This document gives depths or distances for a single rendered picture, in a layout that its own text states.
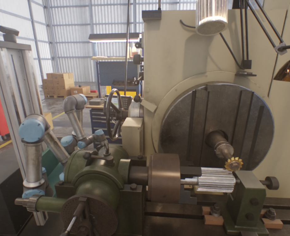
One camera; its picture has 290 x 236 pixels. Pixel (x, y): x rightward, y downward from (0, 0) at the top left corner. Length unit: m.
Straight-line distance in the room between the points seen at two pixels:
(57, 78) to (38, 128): 7.82
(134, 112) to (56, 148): 0.58
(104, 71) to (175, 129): 2.53
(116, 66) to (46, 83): 6.38
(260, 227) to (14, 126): 1.48
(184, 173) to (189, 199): 0.14
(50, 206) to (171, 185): 0.42
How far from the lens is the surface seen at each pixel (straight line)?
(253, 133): 0.98
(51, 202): 0.70
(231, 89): 0.85
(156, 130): 0.95
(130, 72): 3.08
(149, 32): 0.91
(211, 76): 0.91
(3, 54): 1.39
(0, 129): 4.71
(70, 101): 1.59
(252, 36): 1.00
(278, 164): 1.28
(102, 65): 3.23
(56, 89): 8.93
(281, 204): 1.11
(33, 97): 1.59
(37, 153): 1.14
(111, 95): 1.10
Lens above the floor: 1.65
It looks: 19 degrees down
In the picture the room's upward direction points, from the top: straight up
